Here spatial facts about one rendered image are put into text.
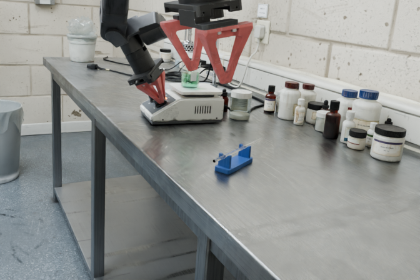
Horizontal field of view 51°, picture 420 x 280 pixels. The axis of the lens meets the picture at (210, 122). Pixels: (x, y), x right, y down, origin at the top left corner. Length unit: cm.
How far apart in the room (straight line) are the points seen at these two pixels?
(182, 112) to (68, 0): 246
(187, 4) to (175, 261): 138
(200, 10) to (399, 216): 48
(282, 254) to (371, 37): 85
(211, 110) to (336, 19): 50
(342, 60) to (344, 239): 81
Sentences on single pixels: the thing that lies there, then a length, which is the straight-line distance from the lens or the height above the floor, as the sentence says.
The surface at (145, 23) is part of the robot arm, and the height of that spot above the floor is 101.
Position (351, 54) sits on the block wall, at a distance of 139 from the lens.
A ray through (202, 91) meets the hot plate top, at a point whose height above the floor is 84.
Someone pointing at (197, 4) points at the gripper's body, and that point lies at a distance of 55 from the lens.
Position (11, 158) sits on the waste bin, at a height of 14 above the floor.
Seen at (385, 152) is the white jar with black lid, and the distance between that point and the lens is 106.
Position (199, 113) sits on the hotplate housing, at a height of 78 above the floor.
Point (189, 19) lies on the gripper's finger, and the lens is 54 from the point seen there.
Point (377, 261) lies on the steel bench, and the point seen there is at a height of 75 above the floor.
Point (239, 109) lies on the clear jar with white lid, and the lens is 124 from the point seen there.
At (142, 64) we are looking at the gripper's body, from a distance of 111.
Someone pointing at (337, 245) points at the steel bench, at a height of 75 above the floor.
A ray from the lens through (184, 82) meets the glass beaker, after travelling 118.
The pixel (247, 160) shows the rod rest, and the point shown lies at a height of 76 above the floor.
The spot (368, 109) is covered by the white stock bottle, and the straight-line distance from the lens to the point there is 117.
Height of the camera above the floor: 106
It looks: 15 degrees down
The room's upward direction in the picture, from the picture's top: 4 degrees clockwise
